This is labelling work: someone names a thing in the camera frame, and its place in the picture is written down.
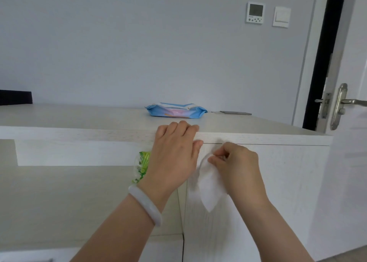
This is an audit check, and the black flat object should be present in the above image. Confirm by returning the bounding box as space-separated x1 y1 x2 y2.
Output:
0 90 33 106

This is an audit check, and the white wall thermostat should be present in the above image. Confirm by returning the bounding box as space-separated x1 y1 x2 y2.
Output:
246 2 266 24

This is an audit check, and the green plastic packet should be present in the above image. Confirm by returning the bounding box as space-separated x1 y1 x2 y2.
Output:
132 151 152 184

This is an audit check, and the grey flat card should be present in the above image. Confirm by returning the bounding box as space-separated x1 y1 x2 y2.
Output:
211 111 252 116

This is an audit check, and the silver door latch plate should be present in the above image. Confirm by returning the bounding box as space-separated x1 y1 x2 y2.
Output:
314 92 333 119

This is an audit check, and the person's right forearm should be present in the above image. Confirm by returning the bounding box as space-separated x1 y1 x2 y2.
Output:
229 195 315 262

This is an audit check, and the white wooden cabinet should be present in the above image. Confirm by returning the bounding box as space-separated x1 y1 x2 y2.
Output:
0 103 334 262

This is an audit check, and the person's left forearm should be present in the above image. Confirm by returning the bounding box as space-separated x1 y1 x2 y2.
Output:
70 182 179 262

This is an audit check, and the person's right hand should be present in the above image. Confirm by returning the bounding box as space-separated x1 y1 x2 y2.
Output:
207 142 270 211

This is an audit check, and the person's left hand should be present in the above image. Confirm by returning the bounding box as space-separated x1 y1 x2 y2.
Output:
144 120 204 197

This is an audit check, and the white wet wipe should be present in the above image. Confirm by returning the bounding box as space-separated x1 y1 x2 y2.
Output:
188 151 227 213

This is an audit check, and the white jade bangle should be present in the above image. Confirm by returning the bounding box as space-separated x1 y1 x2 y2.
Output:
128 184 163 227

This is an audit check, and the white light switch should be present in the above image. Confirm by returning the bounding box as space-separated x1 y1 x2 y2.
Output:
272 6 292 28

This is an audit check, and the silver door handle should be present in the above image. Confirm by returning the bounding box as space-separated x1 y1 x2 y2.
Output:
329 83 367 131

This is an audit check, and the white door frame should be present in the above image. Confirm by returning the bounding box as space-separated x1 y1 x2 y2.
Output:
291 0 331 127

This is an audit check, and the white cabinet door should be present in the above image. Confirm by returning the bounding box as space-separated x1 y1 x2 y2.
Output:
183 143 331 262

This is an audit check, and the blue wet wipe packet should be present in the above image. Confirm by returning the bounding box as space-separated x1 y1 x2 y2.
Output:
145 102 208 119

